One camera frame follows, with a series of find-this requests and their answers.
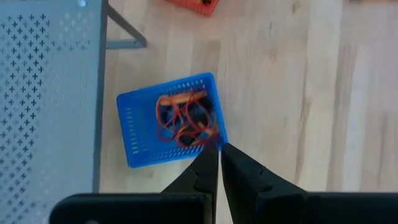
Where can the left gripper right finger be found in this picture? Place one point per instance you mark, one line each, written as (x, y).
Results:
(248, 193)

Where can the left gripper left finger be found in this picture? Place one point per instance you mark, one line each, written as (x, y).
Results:
(206, 177)

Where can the small black block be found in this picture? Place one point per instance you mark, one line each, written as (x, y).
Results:
(186, 141)
(203, 107)

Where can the orange rubber band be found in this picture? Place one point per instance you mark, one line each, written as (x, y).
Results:
(206, 134)

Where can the orange-red rubber band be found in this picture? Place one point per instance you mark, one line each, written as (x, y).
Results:
(186, 115)

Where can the red rubber band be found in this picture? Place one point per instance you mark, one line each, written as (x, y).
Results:
(158, 118)

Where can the blue plastic basket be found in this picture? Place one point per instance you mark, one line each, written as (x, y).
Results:
(136, 124)

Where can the red plastic basket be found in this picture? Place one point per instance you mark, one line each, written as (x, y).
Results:
(192, 6)

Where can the grey perforated metal shelf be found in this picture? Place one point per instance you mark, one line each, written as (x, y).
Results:
(46, 93)

